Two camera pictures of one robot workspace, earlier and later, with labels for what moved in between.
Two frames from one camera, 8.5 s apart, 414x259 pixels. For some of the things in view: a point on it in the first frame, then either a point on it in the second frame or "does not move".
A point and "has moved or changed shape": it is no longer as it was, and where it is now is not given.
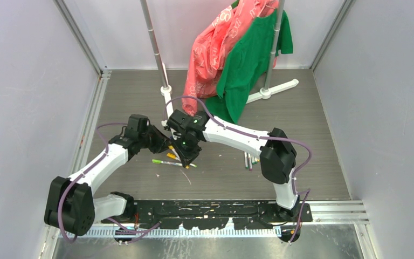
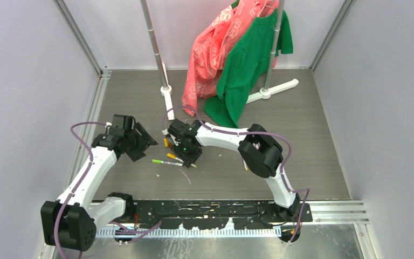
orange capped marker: [172, 156] does not move
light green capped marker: [158, 161] does not move
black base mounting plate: [205, 215] does not move
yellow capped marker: [177, 155] has moved or changed shape
